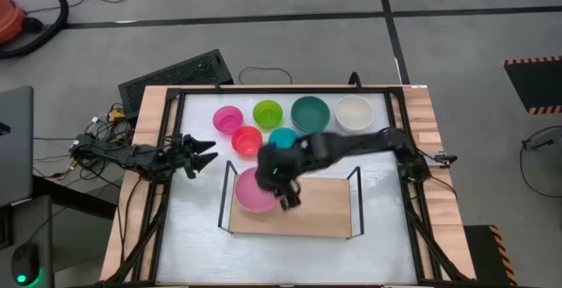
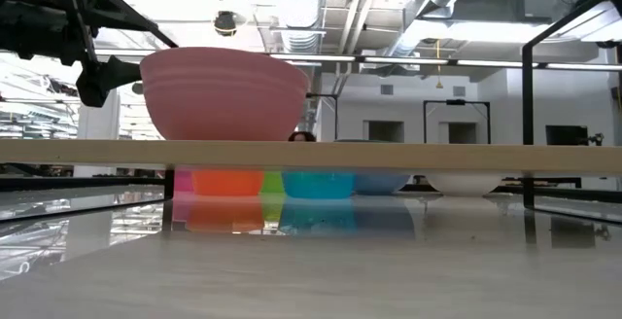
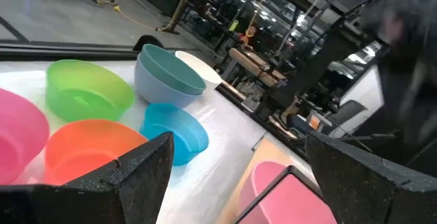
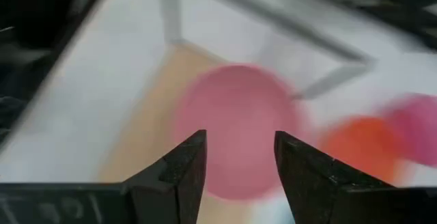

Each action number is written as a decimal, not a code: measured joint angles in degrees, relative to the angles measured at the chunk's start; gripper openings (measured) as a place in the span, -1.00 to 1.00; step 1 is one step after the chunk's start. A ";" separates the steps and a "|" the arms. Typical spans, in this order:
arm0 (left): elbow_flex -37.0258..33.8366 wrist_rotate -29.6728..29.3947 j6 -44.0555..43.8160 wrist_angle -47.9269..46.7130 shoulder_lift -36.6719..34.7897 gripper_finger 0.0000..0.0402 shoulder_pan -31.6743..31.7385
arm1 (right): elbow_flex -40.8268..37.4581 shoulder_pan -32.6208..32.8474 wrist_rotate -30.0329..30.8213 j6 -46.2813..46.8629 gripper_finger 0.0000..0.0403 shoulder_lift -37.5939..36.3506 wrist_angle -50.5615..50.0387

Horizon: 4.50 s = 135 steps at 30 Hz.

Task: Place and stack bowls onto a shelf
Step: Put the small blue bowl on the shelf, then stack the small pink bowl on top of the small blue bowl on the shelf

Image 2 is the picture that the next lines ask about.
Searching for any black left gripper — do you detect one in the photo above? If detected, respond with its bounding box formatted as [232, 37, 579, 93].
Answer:
[0, 0, 162, 109]

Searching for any large pink bowl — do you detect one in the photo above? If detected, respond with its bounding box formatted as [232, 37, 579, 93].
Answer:
[139, 46, 311, 142]

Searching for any small orange translucent bowl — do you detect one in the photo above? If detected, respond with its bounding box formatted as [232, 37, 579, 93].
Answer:
[190, 169, 266, 197]

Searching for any small cyan translucent bowl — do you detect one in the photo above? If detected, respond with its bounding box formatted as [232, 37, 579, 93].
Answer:
[281, 171, 356, 199]

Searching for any large blue-grey bowl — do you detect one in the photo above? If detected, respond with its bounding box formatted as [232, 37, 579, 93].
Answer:
[353, 172, 413, 196]

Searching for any large white bowl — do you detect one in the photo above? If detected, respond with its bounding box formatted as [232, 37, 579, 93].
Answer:
[424, 172, 505, 197]

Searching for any wooden shelf board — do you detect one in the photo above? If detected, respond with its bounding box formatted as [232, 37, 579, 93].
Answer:
[0, 138, 622, 175]

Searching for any dark round ceiling fixture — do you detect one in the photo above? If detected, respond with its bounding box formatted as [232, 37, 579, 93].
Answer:
[212, 10, 240, 38]

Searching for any person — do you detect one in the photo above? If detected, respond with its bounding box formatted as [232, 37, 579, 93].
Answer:
[287, 130, 318, 143]

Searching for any small green translucent bowl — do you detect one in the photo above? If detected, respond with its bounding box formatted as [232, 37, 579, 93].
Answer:
[259, 170, 287, 195]

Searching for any dark background monitor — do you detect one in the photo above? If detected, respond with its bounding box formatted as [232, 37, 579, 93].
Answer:
[544, 124, 590, 147]

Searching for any black metal table frame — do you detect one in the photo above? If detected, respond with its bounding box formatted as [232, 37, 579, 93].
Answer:
[0, 175, 622, 223]

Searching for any ribbed silver ceiling duct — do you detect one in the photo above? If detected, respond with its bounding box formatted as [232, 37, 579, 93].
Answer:
[268, 0, 326, 53]

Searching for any black background station frame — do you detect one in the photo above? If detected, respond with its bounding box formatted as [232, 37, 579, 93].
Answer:
[305, 92, 340, 141]
[422, 98, 492, 145]

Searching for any yellow hanging cord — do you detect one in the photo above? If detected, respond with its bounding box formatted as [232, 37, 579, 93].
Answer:
[435, 39, 444, 90]

